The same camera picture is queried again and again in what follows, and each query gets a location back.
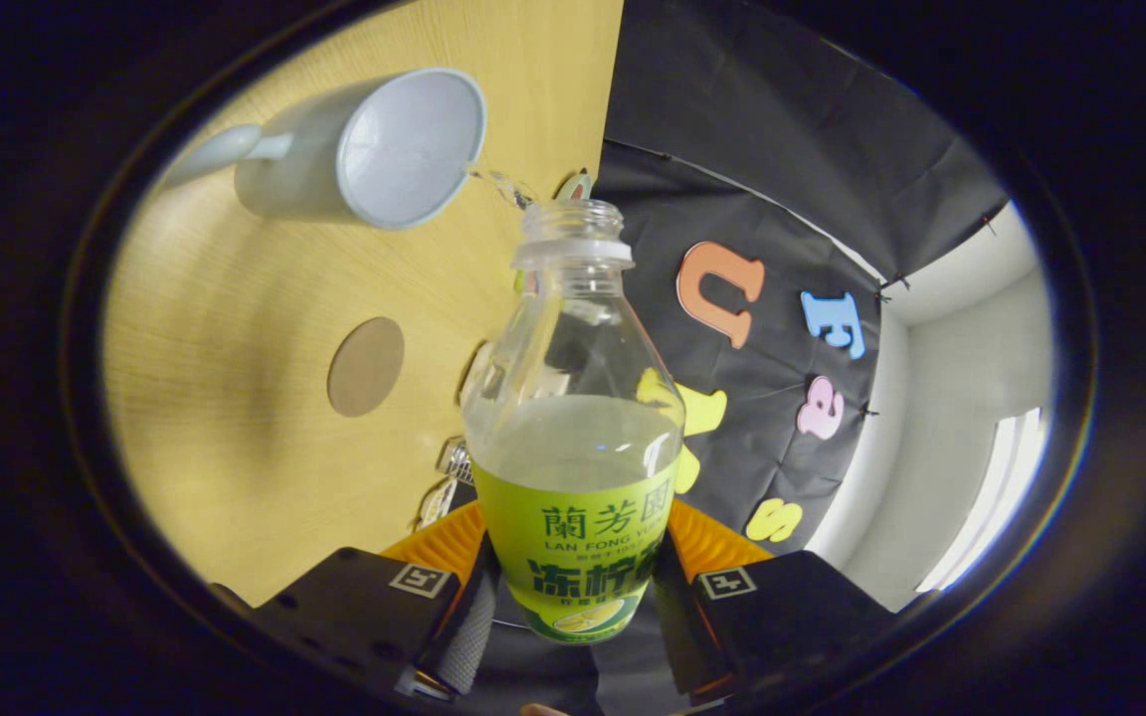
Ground white divided dish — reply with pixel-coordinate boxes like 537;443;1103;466
417;481;457;530

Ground round brown coaster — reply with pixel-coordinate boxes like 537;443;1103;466
326;316;406;419

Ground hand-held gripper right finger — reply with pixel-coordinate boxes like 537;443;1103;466
653;497;897;702

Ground ceiling light panel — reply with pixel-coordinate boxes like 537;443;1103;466
916;408;1047;595

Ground metal wire holder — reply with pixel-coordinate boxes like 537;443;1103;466
437;436;477;488

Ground white cup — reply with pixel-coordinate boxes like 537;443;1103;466
163;67;487;232

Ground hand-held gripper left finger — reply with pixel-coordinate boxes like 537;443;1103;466
253;500;499;702

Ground clear juice bottle green label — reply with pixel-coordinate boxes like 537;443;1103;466
461;199;686;645

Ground wooden table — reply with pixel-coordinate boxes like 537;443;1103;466
100;0;626;608

